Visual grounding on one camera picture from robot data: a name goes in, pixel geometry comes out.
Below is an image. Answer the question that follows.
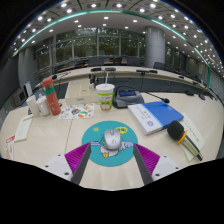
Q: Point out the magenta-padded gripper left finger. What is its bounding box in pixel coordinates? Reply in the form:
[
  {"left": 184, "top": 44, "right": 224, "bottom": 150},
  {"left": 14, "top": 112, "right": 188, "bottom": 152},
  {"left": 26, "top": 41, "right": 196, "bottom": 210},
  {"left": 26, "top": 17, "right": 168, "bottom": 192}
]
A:
[{"left": 43, "top": 142, "right": 92, "bottom": 186}]

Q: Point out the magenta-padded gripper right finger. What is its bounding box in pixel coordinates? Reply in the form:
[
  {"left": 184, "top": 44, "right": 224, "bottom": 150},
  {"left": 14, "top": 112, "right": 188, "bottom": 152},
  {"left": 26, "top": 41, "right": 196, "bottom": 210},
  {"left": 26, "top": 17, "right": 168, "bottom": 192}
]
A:
[{"left": 132, "top": 143, "right": 183, "bottom": 186}]

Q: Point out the silver grey computer mouse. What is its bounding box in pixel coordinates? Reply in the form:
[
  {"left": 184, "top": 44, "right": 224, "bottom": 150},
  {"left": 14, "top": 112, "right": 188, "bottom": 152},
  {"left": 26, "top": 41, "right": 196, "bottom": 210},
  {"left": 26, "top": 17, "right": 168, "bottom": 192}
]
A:
[{"left": 103, "top": 128, "right": 122, "bottom": 151}]

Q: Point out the round teal cartoon mouse pad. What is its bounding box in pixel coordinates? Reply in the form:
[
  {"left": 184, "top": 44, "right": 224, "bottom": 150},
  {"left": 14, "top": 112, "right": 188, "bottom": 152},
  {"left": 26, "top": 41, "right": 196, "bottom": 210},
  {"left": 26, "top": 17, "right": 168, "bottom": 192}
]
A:
[{"left": 81, "top": 120, "right": 139, "bottom": 167}]

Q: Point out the black handheld microphone yellow band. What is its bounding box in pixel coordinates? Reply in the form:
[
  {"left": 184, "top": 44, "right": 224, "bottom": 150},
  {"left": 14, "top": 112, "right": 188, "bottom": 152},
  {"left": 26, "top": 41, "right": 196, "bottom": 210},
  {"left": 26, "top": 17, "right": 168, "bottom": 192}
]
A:
[{"left": 166, "top": 120, "right": 204, "bottom": 162}]

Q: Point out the blue and white book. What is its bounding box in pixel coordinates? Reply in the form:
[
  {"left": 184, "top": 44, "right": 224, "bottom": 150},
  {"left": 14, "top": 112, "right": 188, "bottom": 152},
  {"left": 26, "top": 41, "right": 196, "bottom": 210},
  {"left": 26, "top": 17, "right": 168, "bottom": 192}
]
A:
[{"left": 127, "top": 100, "right": 185, "bottom": 136}]

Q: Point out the colourful sticker sheet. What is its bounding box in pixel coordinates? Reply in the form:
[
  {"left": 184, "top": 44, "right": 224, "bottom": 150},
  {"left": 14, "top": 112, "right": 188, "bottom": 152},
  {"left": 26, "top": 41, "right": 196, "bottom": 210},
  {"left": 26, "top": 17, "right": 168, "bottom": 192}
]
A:
[{"left": 58, "top": 103, "right": 96, "bottom": 120}]

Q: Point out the white printed booklet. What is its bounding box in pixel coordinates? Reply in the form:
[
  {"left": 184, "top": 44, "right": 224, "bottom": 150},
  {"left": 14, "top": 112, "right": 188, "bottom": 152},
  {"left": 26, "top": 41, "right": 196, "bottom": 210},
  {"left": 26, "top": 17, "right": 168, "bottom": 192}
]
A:
[{"left": 13, "top": 114, "right": 35, "bottom": 143}]

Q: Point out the white lidded ceramic mug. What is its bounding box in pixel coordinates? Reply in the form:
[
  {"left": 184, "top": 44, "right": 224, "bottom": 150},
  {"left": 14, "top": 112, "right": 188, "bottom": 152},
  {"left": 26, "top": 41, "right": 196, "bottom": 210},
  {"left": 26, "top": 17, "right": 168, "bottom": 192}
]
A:
[{"left": 35, "top": 94, "right": 51, "bottom": 117}]

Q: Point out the beige desk organizer box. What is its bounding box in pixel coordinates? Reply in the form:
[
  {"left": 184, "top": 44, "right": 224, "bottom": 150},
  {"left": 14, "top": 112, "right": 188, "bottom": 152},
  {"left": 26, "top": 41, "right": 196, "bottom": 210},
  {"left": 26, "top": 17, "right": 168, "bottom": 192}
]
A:
[{"left": 64, "top": 78, "right": 100, "bottom": 106}]

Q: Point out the dark conference microphone console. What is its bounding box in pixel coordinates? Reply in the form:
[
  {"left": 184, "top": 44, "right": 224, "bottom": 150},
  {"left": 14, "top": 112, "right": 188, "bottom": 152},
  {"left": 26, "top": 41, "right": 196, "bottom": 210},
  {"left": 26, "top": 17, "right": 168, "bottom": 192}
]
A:
[{"left": 112, "top": 85, "right": 170, "bottom": 109}]

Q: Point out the red thermos bottle green band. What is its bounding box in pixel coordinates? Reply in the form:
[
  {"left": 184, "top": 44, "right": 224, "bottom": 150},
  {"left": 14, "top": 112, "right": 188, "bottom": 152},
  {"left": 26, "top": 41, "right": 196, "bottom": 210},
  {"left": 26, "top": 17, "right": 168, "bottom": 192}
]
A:
[{"left": 41, "top": 77, "right": 62, "bottom": 117}]

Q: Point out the green white cup with straw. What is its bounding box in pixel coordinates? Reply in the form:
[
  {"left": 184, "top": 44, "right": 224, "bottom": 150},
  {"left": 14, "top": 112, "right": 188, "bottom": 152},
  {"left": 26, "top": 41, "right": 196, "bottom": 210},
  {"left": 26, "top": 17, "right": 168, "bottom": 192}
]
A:
[{"left": 95, "top": 71, "right": 116, "bottom": 112}]

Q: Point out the red and white brochure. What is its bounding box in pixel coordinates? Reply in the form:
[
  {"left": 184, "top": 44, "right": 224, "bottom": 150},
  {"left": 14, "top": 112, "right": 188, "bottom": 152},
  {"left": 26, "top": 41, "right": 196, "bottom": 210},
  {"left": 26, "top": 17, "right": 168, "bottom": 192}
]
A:
[{"left": 4, "top": 133, "right": 16, "bottom": 160}]

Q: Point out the white paper cup stack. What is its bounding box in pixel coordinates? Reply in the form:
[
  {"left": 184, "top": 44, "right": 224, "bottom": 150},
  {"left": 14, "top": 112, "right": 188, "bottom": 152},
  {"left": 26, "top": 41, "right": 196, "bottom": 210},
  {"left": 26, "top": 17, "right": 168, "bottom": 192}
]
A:
[{"left": 25, "top": 95, "right": 41, "bottom": 118}]

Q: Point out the grey box-shaped appliance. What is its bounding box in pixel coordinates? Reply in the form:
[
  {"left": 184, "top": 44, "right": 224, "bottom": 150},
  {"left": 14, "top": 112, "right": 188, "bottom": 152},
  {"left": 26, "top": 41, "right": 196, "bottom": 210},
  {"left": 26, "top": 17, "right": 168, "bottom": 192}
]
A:
[{"left": 13, "top": 89, "right": 28, "bottom": 107}]

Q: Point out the white upright floor appliance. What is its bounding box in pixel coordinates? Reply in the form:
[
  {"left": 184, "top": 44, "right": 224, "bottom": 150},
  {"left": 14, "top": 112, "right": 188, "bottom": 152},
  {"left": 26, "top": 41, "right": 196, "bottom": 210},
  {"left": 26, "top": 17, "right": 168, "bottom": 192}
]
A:
[{"left": 23, "top": 81, "right": 34, "bottom": 98}]

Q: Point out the long curved conference desk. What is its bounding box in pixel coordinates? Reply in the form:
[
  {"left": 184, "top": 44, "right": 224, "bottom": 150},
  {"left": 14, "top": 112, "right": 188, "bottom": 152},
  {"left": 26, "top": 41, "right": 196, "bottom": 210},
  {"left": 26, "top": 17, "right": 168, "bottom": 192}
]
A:
[{"left": 39, "top": 65, "right": 224, "bottom": 108}]

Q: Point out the black desk microphone units group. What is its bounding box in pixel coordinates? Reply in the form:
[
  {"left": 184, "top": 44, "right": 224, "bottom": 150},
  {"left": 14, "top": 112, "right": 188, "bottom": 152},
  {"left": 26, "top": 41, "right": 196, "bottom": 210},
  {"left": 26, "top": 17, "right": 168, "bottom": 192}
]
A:
[{"left": 89, "top": 66, "right": 208, "bottom": 101}]

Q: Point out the dark office chairs group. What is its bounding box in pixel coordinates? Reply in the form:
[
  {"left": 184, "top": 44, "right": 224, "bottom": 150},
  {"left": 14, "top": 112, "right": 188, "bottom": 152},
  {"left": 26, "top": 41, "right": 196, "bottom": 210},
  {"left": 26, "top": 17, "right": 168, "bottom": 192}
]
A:
[{"left": 53, "top": 56, "right": 214, "bottom": 88}]

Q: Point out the round ceiling lights group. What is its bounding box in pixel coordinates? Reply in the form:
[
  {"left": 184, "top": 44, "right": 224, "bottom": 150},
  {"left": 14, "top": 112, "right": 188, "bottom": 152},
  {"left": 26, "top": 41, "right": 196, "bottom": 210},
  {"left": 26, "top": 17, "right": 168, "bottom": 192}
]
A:
[{"left": 13, "top": 0, "right": 224, "bottom": 76}]

